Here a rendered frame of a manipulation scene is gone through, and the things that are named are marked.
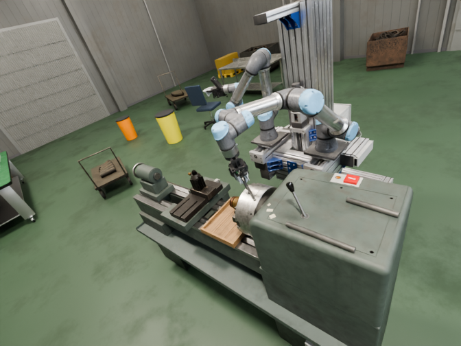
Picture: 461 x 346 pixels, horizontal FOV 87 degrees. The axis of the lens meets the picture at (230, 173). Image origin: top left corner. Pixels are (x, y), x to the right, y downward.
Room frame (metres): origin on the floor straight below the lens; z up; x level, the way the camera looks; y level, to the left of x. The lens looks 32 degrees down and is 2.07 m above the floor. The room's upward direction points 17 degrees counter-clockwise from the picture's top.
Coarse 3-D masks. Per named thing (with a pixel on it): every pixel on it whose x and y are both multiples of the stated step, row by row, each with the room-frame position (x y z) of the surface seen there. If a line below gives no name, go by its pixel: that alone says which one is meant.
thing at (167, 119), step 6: (156, 114) 5.40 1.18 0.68; (162, 114) 5.27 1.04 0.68; (168, 114) 5.16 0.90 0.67; (174, 114) 5.33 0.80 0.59; (162, 120) 5.15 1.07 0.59; (168, 120) 5.15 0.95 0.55; (174, 120) 5.24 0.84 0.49; (162, 126) 5.19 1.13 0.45; (168, 126) 5.15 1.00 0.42; (174, 126) 5.20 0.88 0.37; (168, 132) 5.16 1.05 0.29; (174, 132) 5.18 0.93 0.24; (180, 132) 5.33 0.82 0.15; (168, 138) 5.19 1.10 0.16; (174, 138) 5.17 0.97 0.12; (180, 138) 5.25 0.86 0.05
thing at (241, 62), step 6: (276, 54) 6.73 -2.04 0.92; (234, 60) 8.01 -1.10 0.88; (240, 60) 7.80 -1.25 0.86; (246, 60) 7.61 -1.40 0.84; (270, 60) 6.58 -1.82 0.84; (276, 60) 6.45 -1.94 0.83; (228, 66) 7.59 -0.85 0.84; (234, 66) 7.33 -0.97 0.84; (240, 66) 7.06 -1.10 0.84; (282, 72) 6.60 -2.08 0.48; (222, 78) 7.64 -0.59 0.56; (282, 78) 6.60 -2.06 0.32; (252, 84) 7.26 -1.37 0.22; (258, 84) 7.09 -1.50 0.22; (276, 84) 6.54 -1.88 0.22; (246, 90) 6.95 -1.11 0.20; (252, 90) 6.76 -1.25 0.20; (258, 90) 6.60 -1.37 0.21
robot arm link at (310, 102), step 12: (288, 96) 1.20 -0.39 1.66; (300, 96) 1.13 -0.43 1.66; (312, 96) 1.10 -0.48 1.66; (288, 108) 1.21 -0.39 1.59; (300, 108) 1.11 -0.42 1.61; (312, 108) 1.09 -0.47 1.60; (324, 108) 1.16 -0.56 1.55; (324, 120) 1.17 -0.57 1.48; (336, 120) 1.19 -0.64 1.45; (348, 120) 1.25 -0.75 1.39; (336, 132) 1.23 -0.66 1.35; (348, 132) 1.20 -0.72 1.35
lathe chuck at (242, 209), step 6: (252, 186) 1.12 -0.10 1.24; (258, 186) 1.11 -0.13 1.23; (264, 186) 1.10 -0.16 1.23; (246, 192) 1.08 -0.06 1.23; (252, 192) 1.06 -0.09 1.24; (240, 198) 1.07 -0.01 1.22; (246, 198) 1.04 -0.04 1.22; (240, 204) 1.04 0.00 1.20; (246, 204) 1.02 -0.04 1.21; (240, 210) 1.02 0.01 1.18; (246, 210) 0.99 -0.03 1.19; (240, 216) 1.00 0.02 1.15; (246, 216) 0.97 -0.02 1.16; (240, 222) 0.99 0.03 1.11; (246, 222) 0.96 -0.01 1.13; (240, 228) 1.00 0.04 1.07; (246, 228) 0.96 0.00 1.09; (246, 234) 1.00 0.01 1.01
